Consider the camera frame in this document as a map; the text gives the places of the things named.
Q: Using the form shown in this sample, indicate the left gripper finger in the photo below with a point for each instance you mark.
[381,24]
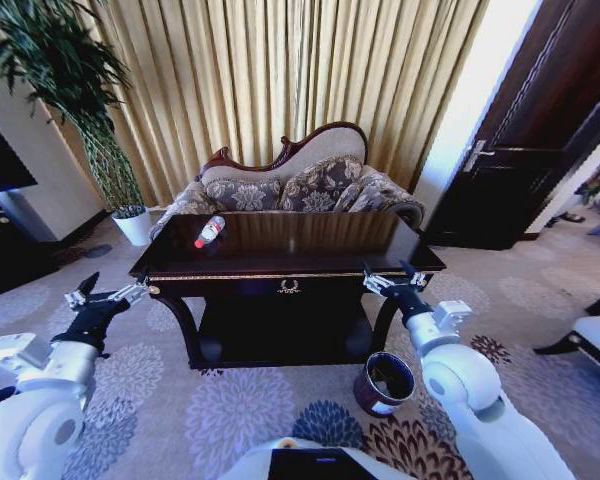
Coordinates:
[127,293]
[82,294]

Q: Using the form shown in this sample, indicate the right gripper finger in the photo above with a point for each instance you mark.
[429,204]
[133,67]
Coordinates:
[378,285]
[416,280]

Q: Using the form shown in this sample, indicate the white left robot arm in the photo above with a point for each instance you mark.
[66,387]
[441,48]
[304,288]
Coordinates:
[35,425]

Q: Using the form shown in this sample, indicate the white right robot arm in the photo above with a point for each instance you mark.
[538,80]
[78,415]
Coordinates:
[480,395]

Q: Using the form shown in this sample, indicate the dark round trash bin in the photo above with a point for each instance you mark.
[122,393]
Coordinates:
[375,395]

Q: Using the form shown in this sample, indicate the white plant pot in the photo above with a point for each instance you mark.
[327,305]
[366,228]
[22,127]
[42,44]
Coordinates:
[134,227]

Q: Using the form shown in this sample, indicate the dark television stand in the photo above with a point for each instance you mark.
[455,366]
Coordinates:
[10,250]

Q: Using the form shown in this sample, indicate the dark wooden console table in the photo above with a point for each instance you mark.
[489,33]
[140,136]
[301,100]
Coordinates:
[290,240]

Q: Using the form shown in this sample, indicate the clear plastic bottle red cap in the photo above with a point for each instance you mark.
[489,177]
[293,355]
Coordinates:
[210,231]

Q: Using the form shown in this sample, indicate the large floral sofa cushion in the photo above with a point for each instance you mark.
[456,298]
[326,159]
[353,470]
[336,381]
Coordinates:
[320,187]

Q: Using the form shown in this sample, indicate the floral upholstered wooden sofa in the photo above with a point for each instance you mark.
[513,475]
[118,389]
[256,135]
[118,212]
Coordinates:
[325,145]

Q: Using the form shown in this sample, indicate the small floral sofa cushion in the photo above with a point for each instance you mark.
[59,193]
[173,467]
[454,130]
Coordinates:
[245,196]

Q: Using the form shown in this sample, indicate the dark wooden door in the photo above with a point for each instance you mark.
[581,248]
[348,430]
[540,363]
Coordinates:
[520,165]

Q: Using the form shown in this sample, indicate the dark chair with white seat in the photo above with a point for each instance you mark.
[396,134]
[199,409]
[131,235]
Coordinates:
[597,332]

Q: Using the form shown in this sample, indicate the tall green bamboo plant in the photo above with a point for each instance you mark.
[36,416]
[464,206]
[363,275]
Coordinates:
[60,55]

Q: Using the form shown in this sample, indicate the golden pleated curtain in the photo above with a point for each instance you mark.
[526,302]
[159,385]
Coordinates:
[260,75]

